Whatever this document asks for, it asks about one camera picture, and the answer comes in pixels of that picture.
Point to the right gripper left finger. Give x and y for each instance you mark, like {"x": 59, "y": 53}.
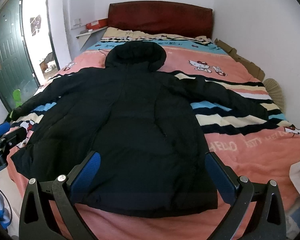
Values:
{"x": 37, "y": 220}

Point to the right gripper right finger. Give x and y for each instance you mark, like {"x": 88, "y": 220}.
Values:
{"x": 268, "y": 218}

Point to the black hooded winter coat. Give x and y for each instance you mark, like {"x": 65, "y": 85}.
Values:
{"x": 141, "y": 123}

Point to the green plastic stool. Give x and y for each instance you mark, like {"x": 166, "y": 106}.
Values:
{"x": 17, "y": 98}

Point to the green metal door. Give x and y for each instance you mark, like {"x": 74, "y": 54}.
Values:
{"x": 16, "y": 70}

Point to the beige woven hand fan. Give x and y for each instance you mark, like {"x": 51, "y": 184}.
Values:
{"x": 274, "y": 90}

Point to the red box on shelf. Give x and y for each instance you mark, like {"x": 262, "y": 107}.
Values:
{"x": 97, "y": 24}

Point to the brown cardboard sheet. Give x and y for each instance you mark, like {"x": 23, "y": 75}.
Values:
{"x": 252, "y": 68}

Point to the dark red headboard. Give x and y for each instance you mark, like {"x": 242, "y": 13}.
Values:
{"x": 161, "y": 17}

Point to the white wall switch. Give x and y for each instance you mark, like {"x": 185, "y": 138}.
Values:
{"x": 76, "y": 22}

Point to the grey wall shelf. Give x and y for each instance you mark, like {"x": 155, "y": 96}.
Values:
{"x": 89, "y": 38}

